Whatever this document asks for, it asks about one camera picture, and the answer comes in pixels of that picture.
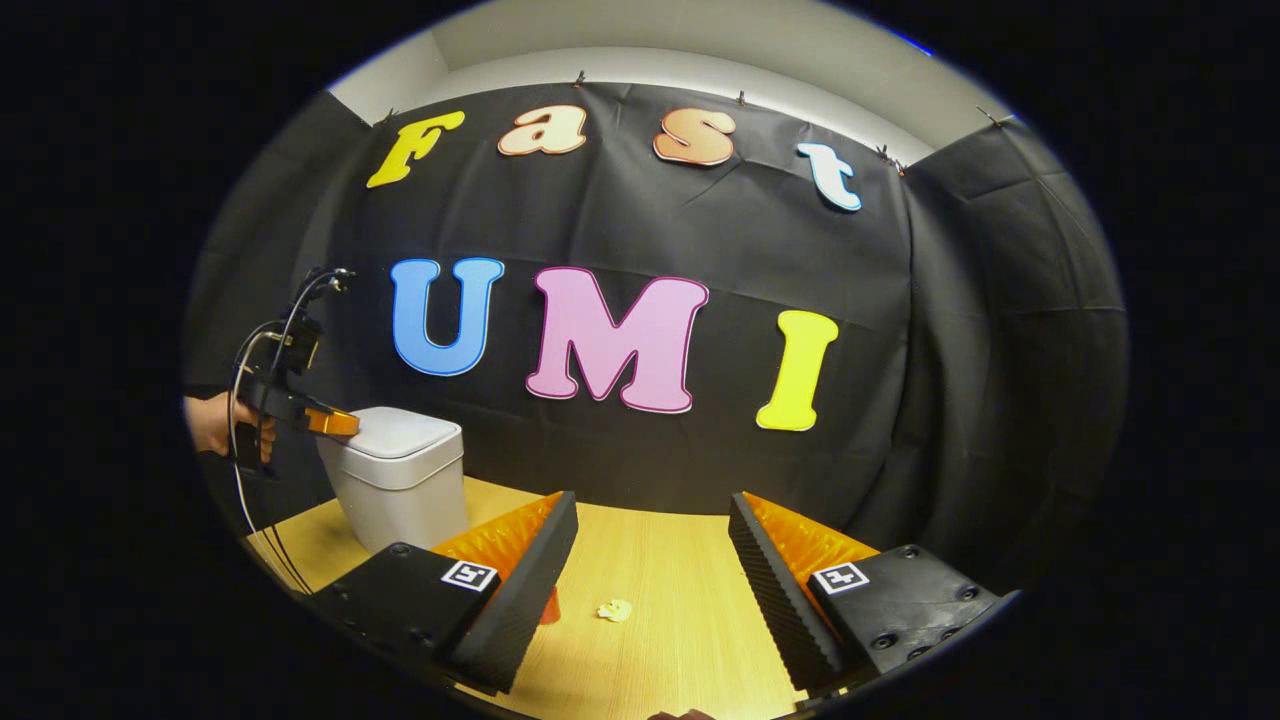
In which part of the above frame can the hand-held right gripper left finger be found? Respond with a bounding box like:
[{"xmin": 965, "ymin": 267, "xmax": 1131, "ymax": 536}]
[{"xmin": 310, "ymin": 490, "xmax": 581, "ymax": 696}]

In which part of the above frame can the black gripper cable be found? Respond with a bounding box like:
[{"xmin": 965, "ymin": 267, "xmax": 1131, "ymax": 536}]
[{"xmin": 227, "ymin": 268, "xmax": 353, "ymax": 597}]

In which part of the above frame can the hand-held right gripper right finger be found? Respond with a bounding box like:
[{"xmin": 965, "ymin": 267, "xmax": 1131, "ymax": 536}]
[{"xmin": 727, "ymin": 490, "xmax": 1003, "ymax": 698}]

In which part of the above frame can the black backdrop cloth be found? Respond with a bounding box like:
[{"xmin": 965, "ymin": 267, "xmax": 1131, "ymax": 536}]
[{"xmin": 183, "ymin": 82, "xmax": 1131, "ymax": 591}]

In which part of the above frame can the white desktop garbage bin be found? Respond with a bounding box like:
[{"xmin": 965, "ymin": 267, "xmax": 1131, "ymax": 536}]
[{"xmin": 317, "ymin": 406, "xmax": 467, "ymax": 557}]

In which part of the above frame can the wooden desktop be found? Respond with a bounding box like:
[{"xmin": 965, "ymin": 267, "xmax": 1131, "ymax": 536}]
[{"xmin": 247, "ymin": 475, "xmax": 853, "ymax": 720}]

